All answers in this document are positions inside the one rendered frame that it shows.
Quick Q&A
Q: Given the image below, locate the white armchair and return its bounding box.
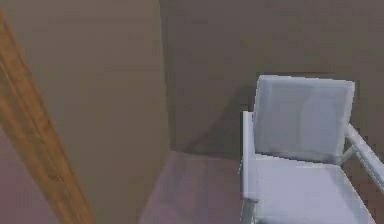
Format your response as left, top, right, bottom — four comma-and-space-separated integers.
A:
238, 74, 384, 224

